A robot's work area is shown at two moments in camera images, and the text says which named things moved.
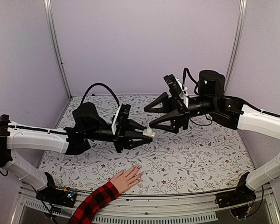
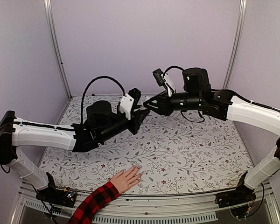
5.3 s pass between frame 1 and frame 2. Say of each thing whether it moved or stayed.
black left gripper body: moved
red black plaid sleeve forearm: stayed
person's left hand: stayed
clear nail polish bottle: moved
